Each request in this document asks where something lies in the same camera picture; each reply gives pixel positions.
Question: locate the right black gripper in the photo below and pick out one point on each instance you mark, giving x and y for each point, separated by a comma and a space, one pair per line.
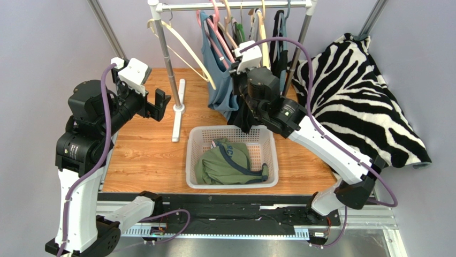
237, 94

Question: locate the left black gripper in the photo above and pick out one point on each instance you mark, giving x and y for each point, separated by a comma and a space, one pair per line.
147, 110

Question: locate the blue tank top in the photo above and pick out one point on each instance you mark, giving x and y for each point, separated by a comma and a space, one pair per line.
217, 64

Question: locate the black tank top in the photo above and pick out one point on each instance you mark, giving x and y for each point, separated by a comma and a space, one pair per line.
243, 117

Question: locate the pink plastic hanger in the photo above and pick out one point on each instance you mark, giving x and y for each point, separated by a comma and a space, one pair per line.
220, 32

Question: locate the green tank top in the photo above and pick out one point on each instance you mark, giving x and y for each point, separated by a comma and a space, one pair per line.
228, 163

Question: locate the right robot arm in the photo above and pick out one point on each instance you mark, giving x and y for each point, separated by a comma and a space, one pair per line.
259, 89

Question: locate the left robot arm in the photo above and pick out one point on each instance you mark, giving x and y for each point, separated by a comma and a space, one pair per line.
81, 157

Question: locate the zebra striped tank top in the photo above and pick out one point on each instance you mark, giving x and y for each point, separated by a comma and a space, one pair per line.
257, 33

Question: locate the dark top on green hanger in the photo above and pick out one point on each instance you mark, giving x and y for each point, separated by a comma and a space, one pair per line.
238, 31

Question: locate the white clothes rack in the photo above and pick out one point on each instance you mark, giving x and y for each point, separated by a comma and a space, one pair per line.
156, 8

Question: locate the white plastic basket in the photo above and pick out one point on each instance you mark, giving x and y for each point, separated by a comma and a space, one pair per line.
260, 143

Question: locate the zebra print blanket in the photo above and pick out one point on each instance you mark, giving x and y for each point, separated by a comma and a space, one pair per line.
350, 98

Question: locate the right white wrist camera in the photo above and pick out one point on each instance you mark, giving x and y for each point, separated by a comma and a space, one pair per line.
250, 56

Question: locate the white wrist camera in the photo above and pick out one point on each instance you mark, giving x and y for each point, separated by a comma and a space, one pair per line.
132, 72
250, 56

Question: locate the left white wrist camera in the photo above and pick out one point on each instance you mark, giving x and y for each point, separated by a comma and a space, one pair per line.
132, 72

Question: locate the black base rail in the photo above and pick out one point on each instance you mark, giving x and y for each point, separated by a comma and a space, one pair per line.
263, 216

